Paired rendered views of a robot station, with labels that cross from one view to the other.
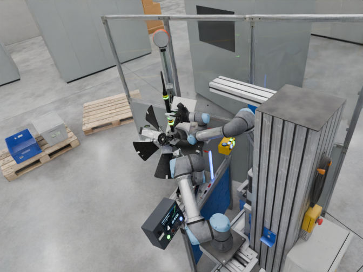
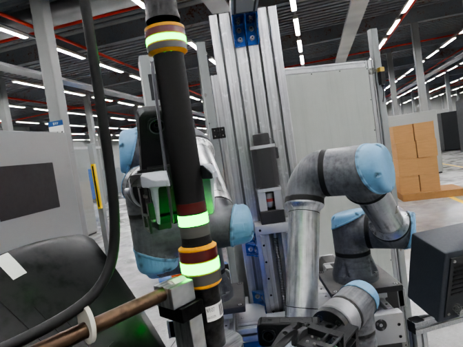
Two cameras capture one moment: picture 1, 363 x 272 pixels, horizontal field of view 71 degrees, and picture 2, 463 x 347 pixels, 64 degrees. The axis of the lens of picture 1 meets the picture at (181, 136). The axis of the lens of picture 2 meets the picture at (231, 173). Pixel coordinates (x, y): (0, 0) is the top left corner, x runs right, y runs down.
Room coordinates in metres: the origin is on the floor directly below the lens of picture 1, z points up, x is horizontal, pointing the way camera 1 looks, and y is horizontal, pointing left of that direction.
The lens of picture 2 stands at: (2.06, 0.36, 1.52)
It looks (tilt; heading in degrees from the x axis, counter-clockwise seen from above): 3 degrees down; 219
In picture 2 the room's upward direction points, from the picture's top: 8 degrees counter-clockwise
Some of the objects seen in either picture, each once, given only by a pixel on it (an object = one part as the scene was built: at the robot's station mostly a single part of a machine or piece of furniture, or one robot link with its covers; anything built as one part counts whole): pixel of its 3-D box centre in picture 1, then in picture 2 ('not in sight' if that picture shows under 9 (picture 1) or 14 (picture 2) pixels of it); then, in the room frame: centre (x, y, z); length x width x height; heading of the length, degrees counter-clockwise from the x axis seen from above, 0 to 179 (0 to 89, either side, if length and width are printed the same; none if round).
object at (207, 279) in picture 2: not in sight; (201, 275); (1.77, 0.07, 1.39); 0.04 x 0.04 x 0.01
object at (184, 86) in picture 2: (168, 109); (182, 151); (1.77, 0.07, 1.53); 0.03 x 0.03 x 0.21
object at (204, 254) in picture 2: not in sight; (198, 252); (1.77, 0.07, 1.41); 0.04 x 0.04 x 0.01
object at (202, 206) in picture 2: not in sight; (191, 206); (1.77, 0.07, 1.46); 0.03 x 0.03 x 0.01
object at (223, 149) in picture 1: (226, 145); not in sight; (1.77, -0.40, 1.02); 0.16 x 0.10 x 0.11; 141
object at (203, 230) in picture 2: not in sight; (194, 230); (1.77, 0.07, 1.44); 0.03 x 0.03 x 0.01
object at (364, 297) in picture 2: not in sight; (353, 306); (1.36, 0.06, 1.17); 0.11 x 0.08 x 0.09; 178
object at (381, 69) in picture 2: not in sight; (378, 85); (-0.51, -0.38, 1.82); 0.09 x 0.04 x 0.23; 141
